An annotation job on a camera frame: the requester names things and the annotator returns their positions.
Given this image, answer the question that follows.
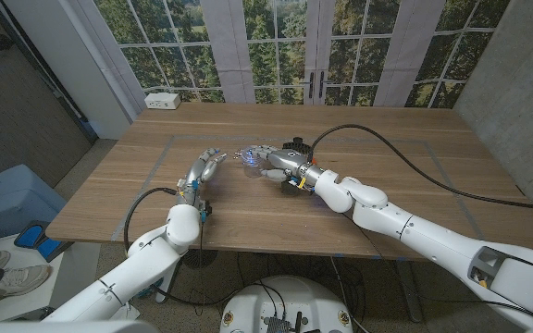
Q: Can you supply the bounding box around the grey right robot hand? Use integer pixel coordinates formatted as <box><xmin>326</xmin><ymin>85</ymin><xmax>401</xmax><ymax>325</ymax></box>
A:
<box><xmin>234</xmin><ymin>143</ymin><xmax>327</xmax><ymax>193</ymax></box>

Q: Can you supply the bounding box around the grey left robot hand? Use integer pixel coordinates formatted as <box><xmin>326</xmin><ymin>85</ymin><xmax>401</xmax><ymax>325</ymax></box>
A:
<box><xmin>176</xmin><ymin>146</ymin><xmax>229</xmax><ymax>207</ymax></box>

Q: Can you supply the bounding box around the clear glass hinged jar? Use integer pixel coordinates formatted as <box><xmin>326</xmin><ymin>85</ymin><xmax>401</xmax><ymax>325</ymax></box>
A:
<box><xmin>241</xmin><ymin>146</ymin><xmax>267</xmax><ymax>179</ymax></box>

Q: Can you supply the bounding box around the black hair claw clip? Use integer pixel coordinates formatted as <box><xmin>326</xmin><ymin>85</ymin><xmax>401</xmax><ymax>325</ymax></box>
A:
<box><xmin>283</xmin><ymin>136</ymin><xmax>314</xmax><ymax>155</ymax></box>

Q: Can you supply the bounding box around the white power strip box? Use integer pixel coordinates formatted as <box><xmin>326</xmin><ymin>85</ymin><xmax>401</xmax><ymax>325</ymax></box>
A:
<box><xmin>143</xmin><ymin>92</ymin><xmax>182</xmax><ymax>111</ymax></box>

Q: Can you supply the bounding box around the printed window forest backdrop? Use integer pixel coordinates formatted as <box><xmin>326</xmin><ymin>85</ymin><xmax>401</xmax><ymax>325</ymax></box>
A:
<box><xmin>69</xmin><ymin>0</ymin><xmax>513</xmax><ymax>110</ymax></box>

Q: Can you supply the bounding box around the white table leg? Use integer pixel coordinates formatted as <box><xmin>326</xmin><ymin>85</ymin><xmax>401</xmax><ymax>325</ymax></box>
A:
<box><xmin>155</xmin><ymin>258</ymin><xmax>184</xmax><ymax>304</ymax></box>

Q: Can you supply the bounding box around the white robot torso base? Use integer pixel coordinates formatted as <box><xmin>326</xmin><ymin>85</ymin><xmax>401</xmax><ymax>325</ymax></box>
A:
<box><xmin>218</xmin><ymin>275</ymin><xmax>354</xmax><ymax>333</ymax></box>

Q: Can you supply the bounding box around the white step platform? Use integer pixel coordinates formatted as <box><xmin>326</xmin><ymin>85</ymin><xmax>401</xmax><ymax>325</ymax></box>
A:
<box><xmin>0</xmin><ymin>233</ymin><xmax>101</xmax><ymax>323</ymax></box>

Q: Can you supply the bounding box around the grey table leg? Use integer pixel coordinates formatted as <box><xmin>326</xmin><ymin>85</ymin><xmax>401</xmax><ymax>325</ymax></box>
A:
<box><xmin>395</xmin><ymin>258</ymin><xmax>425</xmax><ymax>323</ymax></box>

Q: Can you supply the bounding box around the blue black foot pedal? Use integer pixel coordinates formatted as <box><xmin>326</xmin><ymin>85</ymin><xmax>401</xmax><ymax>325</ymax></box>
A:
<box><xmin>14</xmin><ymin>220</ymin><xmax>74</xmax><ymax>263</ymax></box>

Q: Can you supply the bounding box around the blue grey plastic bin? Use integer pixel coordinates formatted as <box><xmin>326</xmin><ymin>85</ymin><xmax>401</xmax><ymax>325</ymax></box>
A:
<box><xmin>0</xmin><ymin>164</ymin><xmax>68</xmax><ymax>240</ymax></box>

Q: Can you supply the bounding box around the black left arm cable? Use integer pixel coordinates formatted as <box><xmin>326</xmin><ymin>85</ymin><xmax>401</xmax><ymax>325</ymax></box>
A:
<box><xmin>123</xmin><ymin>186</ymin><xmax>180</xmax><ymax>253</ymax></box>

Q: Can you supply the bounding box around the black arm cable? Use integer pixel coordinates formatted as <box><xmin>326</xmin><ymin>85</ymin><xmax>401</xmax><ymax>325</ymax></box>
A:
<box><xmin>310</xmin><ymin>122</ymin><xmax>533</xmax><ymax>218</ymax></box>
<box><xmin>123</xmin><ymin>186</ymin><xmax>180</xmax><ymax>253</ymax></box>

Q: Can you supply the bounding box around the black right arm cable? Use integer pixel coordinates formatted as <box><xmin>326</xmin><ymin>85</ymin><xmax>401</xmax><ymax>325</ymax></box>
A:
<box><xmin>310</xmin><ymin>122</ymin><xmax>533</xmax><ymax>218</ymax></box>

